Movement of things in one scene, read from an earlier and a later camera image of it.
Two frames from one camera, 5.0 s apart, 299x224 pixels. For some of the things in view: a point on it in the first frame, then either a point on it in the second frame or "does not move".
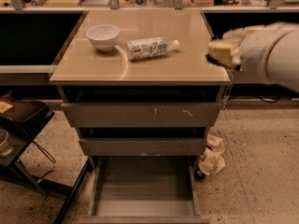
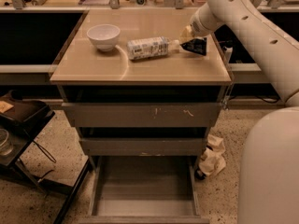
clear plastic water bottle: (150, 47) does not move
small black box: (214, 61) -> (198, 46)
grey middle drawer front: (145, 147) does not move
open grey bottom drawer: (143, 189) does not move
